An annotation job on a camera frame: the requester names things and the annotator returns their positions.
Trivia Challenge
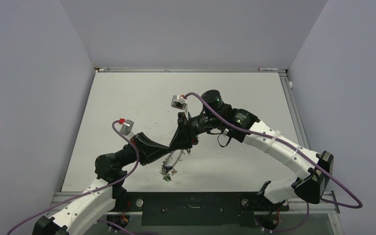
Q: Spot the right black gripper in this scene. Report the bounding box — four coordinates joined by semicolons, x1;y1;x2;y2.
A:
169;111;221;151

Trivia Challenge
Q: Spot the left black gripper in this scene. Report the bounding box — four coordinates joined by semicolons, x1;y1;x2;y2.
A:
116;132;170;168

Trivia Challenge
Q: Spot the round steel key organizer disc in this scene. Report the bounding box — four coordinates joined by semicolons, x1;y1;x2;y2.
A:
160;149;191;178

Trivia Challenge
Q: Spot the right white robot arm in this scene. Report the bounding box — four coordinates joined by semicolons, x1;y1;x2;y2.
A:
169;90;333;210

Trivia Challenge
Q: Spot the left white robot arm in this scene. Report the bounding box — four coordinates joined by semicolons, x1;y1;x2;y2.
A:
32;132;170;235

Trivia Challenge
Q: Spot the green key tag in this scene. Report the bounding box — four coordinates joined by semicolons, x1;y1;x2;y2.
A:
163;175;172;182

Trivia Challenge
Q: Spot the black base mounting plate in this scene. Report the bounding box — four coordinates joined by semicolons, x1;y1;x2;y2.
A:
107;192;289;227

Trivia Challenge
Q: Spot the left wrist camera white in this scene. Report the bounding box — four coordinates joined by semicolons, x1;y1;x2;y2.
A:
119;118;134;136

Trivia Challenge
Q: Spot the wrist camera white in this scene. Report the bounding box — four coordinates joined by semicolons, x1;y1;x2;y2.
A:
171;95;190;119
119;118;134;136

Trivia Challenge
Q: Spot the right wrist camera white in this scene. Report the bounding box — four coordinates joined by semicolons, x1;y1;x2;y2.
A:
171;95;190;119

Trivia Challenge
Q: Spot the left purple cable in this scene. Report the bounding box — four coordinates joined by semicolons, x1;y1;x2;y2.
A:
6;119;141;235

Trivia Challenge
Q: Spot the purple cable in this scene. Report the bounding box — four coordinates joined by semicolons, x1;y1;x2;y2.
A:
6;119;141;235
183;92;363;234

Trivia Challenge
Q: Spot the aluminium frame rail back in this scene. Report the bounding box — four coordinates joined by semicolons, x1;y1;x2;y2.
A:
95;68;287;73

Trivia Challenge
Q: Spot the aluminium frame rail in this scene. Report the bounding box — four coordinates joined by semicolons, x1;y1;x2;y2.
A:
95;68;287;73
279;71;339;215

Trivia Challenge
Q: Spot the aluminium frame rail right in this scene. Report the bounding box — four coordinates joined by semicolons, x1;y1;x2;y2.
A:
279;71;339;215

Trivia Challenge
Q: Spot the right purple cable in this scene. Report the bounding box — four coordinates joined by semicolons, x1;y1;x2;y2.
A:
183;92;363;234

